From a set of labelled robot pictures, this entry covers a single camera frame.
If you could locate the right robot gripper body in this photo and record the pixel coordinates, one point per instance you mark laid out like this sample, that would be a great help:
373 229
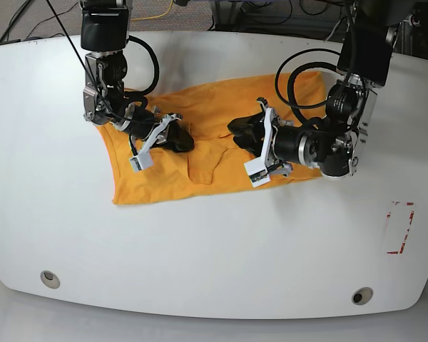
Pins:
145 129

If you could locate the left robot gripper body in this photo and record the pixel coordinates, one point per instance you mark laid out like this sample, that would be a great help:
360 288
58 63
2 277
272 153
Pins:
332 144

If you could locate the orange yellow t-shirt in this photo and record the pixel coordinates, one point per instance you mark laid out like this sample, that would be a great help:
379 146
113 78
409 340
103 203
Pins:
216 165

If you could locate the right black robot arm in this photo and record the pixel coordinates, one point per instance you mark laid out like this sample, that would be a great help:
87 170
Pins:
104 35

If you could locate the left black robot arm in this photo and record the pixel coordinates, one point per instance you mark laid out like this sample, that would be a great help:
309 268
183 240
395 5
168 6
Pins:
363 61

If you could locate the red tape rectangle marking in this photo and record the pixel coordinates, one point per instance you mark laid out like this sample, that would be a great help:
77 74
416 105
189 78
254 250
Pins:
397 227

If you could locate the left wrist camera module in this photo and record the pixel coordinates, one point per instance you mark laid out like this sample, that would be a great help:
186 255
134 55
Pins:
257 172

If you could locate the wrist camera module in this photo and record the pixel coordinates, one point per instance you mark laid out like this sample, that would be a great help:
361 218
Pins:
257 172
141 162

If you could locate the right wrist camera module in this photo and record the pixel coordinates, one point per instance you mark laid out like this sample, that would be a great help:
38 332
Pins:
141 162

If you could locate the right table cable grommet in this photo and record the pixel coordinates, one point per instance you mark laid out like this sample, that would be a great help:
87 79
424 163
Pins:
362 296

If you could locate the table cable grommet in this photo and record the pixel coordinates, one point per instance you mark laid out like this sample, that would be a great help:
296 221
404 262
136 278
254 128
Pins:
362 296
50 280

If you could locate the left table cable grommet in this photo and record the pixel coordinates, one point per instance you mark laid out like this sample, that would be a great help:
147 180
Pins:
50 280

